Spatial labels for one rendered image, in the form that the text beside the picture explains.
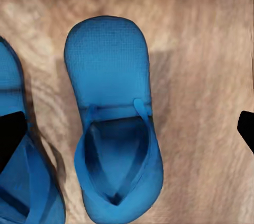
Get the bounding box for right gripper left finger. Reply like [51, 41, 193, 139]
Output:
[0, 111, 28, 174]

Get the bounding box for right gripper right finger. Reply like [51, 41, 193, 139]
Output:
[237, 111, 254, 153]

